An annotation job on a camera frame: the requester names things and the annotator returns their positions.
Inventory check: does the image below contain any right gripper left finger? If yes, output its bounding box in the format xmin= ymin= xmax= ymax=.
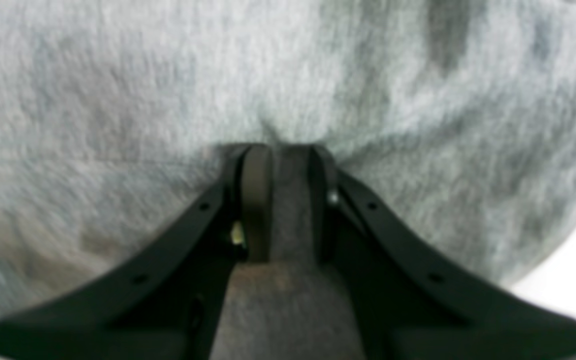
xmin=0 ymin=144 xmax=274 ymax=360

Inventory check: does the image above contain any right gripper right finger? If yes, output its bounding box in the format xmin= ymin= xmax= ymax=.
xmin=308 ymin=145 xmax=576 ymax=360

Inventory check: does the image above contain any grey t-shirt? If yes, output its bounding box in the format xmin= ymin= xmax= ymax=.
xmin=0 ymin=0 xmax=576 ymax=360

